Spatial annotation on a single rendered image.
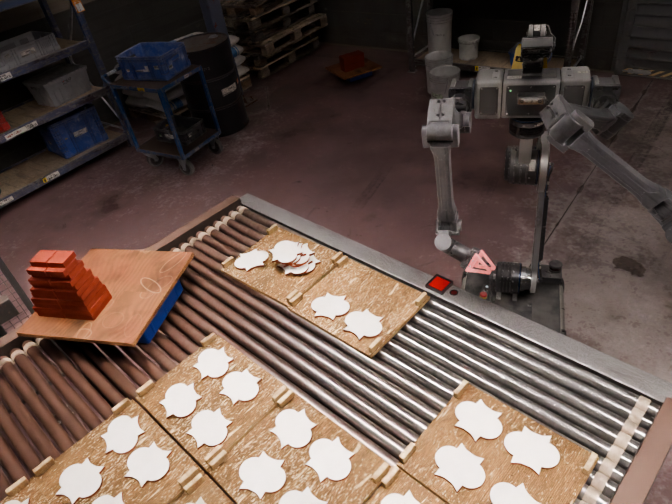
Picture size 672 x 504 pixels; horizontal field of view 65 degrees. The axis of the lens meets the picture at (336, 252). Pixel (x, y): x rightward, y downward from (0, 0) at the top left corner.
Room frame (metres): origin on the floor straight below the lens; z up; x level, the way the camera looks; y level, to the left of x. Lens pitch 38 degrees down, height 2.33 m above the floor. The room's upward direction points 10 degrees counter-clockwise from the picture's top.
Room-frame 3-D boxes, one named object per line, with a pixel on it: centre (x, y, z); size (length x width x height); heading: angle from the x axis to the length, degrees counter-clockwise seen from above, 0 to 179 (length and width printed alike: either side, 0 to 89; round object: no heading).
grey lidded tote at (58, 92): (5.30, 2.34, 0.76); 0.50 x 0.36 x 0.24; 143
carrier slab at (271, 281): (1.76, 0.23, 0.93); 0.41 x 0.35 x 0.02; 43
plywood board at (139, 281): (1.65, 0.90, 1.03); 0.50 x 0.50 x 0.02; 71
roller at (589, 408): (1.49, -0.12, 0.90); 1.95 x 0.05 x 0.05; 41
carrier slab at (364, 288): (1.45, -0.05, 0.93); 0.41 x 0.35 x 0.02; 41
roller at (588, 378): (1.56, -0.19, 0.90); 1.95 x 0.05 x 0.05; 41
